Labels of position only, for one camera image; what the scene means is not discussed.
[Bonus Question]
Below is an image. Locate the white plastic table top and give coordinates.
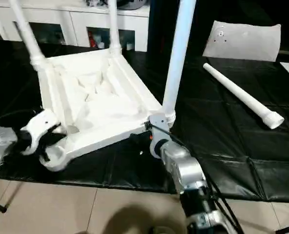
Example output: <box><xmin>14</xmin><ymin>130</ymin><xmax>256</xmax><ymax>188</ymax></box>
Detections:
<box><xmin>31</xmin><ymin>47</ymin><xmax>171</xmax><ymax>173</ymax></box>

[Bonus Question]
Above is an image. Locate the white plastic table leg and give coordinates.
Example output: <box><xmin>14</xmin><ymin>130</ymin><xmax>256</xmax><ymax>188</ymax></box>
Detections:
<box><xmin>9</xmin><ymin>0</ymin><xmax>49</xmax><ymax>71</ymax></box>
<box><xmin>162</xmin><ymin>0</ymin><xmax>197</xmax><ymax>128</ymax></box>
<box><xmin>107</xmin><ymin>0</ymin><xmax>123</xmax><ymax>59</ymax></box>
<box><xmin>203</xmin><ymin>62</ymin><xmax>285</xmax><ymax>129</ymax></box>

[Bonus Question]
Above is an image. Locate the black work mat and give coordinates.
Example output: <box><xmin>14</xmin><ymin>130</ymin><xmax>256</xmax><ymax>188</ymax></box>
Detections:
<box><xmin>0</xmin><ymin>39</ymin><xmax>289</xmax><ymax>203</ymax></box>

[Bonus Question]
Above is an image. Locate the dark cabinet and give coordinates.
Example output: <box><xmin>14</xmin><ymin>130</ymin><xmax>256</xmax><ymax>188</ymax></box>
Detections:
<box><xmin>148</xmin><ymin>0</ymin><xmax>218</xmax><ymax>58</ymax></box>

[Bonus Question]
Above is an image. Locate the white glass-door cabinet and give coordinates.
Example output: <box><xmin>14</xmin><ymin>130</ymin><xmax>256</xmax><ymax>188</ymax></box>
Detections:
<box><xmin>0</xmin><ymin>0</ymin><xmax>150</xmax><ymax>52</ymax></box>

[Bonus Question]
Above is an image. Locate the grey round object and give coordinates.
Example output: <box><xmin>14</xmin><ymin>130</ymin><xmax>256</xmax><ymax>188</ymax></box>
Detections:
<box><xmin>116</xmin><ymin>0</ymin><xmax>149</xmax><ymax>10</ymax></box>

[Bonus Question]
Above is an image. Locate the white board with round fitting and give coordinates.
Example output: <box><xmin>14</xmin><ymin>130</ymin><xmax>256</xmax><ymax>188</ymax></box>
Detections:
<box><xmin>202</xmin><ymin>20</ymin><xmax>282</xmax><ymax>62</ymax></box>

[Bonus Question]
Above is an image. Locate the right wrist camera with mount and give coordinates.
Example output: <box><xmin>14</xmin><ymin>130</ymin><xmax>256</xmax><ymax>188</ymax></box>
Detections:
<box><xmin>148</xmin><ymin>114</ymin><xmax>171</xmax><ymax>159</ymax></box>

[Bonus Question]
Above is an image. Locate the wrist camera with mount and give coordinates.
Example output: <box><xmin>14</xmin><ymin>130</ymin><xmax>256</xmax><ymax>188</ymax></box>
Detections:
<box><xmin>148</xmin><ymin>114</ymin><xmax>171</xmax><ymax>159</ymax></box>
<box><xmin>21</xmin><ymin>109</ymin><xmax>62</xmax><ymax>156</ymax></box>

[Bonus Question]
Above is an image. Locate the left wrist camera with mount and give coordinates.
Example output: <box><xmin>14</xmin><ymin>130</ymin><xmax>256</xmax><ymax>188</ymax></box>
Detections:
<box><xmin>21</xmin><ymin>109</ymin><xmax>62</xmax><ymax>156</ymax></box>

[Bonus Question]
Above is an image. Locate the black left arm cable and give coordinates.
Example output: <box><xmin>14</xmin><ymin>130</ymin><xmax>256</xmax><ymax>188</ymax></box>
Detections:
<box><xmin>0</xmin><ymin>109</ymin><xmax>37</xmax><ymax>124</ymax></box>

